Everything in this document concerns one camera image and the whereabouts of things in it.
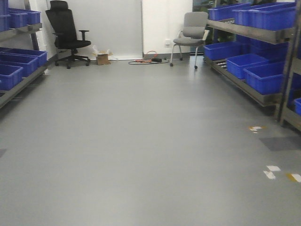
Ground left steel shelf rack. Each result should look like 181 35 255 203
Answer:
0 0 48 107

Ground steel shelf rack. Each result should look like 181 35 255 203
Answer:
204 0 301 129
0 0 48 107

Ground right steel shelf rack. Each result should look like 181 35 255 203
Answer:
204 0 301 129

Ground open cardboard box on floor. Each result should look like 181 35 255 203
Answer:
92 45 113 65

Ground blue bin right lower back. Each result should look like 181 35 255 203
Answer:
204 41 250 61

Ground blue bin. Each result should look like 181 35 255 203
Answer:
0 47 48 67
0 54 39 77
0 64 23 91
204 41 250 61
226 54 269 79
244 61 285 95
0 0 41 32
232 2 296 31
208 3 251 21

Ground grey visitor chair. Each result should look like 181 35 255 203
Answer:
170 11 210 69

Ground blue bin right lower middle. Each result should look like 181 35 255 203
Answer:
226 54 269 79

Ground blue bin right upper back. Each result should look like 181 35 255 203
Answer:
208 3 251 21

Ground blue bin right lower front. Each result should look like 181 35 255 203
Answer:
244 61 285 95

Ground blue bin left lower back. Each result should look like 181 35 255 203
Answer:
0 47 48 67

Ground black office chair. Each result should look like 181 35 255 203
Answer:
46 0 91 69

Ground blue bin left lower middle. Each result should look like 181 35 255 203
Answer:
0 54 39 77

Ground blue bin left lower front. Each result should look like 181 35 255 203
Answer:
0 64 23 91

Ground blue bin right upper front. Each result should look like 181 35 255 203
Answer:
232 2 296 31

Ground blue bin left upper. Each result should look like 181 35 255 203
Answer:
0 0 41 32

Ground orange and black floor cables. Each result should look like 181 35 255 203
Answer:
128 50 170 65

